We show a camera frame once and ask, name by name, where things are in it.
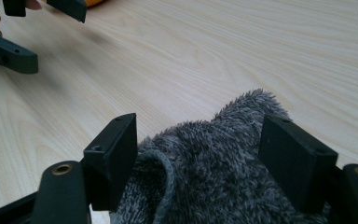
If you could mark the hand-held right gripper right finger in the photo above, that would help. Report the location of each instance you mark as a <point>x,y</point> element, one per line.
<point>295,165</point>

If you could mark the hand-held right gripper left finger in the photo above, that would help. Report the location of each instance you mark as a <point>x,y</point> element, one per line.
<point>110,168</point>

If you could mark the grey fluffy cloth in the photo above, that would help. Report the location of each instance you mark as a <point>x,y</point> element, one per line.
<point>211,174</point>

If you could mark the orange pumpkin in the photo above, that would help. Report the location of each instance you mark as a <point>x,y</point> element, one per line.
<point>95,2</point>

